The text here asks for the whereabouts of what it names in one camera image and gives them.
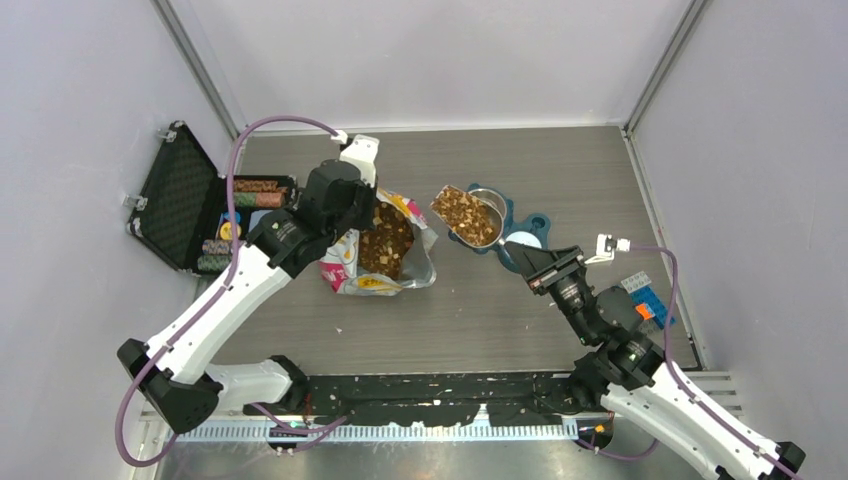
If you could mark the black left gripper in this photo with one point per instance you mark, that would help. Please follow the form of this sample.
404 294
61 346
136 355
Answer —
367 221

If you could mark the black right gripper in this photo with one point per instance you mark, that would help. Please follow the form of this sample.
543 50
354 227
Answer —
542 267

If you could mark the metal food scoop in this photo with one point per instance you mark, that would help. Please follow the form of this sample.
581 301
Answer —
473 221

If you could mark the white yellow pet food bag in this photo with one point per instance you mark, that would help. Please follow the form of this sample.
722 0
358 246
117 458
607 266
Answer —
392 257

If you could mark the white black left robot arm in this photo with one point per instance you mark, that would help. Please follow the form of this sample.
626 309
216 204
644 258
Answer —
174 369

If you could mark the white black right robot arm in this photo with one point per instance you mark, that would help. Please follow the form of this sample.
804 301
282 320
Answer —
628 374

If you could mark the teal double pet bowl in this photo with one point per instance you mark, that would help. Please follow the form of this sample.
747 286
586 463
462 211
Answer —
532 231

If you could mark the brown poker chip stack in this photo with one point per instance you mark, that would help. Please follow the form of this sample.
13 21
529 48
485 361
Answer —
259 186

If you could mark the green poker chip stack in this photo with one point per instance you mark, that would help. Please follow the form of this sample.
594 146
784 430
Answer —
259 200

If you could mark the yellow poker chip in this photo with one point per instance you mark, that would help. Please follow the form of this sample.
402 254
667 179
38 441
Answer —
228 231

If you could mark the blue toy brick block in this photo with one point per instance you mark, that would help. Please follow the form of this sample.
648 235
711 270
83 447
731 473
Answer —
640 289

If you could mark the orange toy brick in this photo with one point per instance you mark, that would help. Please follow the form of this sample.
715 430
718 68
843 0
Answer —
646 312

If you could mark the striped poker chip stack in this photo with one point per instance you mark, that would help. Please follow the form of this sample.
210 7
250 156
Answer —
218 248

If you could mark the green striped chip stack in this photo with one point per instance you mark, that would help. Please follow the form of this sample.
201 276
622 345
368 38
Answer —
211 264

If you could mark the black foam-lined case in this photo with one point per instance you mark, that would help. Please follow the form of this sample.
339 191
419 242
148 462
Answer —
183 201

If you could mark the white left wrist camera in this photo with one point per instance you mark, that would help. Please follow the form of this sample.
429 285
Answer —
361 151

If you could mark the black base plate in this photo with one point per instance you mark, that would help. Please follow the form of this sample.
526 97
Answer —
438 400

